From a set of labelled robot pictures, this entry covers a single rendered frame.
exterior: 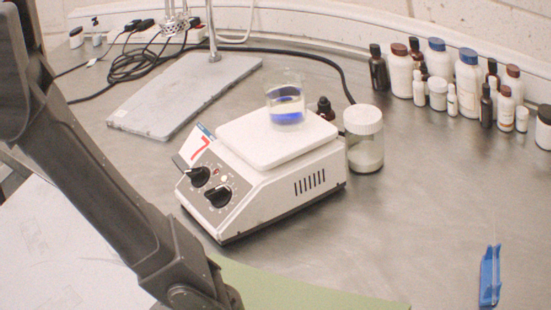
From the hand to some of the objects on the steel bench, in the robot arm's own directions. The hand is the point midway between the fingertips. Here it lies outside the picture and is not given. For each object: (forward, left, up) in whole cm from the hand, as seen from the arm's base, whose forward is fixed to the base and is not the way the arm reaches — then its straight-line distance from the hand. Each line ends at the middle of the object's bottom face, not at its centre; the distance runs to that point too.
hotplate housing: (+68, -5, -71) cm, 98 cm away
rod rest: (+59, -46, -71) cm, 103 cm away
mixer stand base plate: (+88, +27, -71) cm, 117 cm away
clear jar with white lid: (+79, -15, -71) cm, 107 cm away
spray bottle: (+111, +84, -72) cm, 157 cm away
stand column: (+100, +27, -70) cm, 125 cm away
